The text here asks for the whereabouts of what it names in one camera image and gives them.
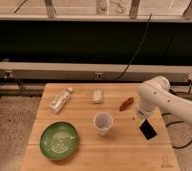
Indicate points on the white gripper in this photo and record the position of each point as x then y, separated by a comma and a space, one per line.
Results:
142, 116

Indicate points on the brown sausage toy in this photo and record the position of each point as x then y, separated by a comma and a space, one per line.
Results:
126, 103

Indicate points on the green ceramic plate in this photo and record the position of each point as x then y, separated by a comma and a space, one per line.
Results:
59, 140

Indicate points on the white sponge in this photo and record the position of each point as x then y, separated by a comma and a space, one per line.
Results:
97, 96

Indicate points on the white plastic cup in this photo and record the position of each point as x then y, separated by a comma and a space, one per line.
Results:
103, 122

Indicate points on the white plastic bottle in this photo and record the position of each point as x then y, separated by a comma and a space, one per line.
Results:
60, 100

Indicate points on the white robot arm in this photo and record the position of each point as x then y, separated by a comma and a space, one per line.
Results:
155, 93

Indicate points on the wall power outlet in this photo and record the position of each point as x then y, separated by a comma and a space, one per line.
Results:
98, 75

